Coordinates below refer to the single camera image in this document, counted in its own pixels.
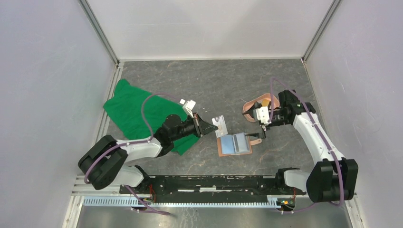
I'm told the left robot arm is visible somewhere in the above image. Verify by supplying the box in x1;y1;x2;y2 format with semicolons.
78;113;218;194

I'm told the pink oval tray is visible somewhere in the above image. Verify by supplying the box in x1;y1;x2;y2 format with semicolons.
242;93;280;123

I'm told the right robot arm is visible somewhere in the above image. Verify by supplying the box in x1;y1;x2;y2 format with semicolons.
242;90;359;203

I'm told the white diamond print card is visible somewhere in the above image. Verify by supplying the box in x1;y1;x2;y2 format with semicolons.
212;115;228;138

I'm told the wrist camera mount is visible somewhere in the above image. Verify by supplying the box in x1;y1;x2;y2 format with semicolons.
253;106;270;125
179;99;196;118

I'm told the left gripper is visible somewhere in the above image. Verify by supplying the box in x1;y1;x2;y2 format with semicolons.
171;113;218;142

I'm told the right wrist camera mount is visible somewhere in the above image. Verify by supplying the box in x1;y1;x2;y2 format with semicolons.
253;106;270;125

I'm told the tan leather card holder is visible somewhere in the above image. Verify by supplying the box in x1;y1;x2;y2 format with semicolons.
217;133;262;157

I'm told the dark green VIP card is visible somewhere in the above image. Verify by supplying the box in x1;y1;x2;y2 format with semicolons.
244;102;262;118

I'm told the green cloth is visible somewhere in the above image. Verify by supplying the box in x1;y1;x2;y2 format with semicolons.
103;79;187;140

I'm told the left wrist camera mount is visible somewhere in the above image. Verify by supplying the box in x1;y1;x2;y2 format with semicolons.
179;99;196;118

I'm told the slotted cable duct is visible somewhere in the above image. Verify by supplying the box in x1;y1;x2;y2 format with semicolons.
83;196;280;209

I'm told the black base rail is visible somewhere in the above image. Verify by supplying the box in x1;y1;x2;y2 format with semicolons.
134;175;306;203

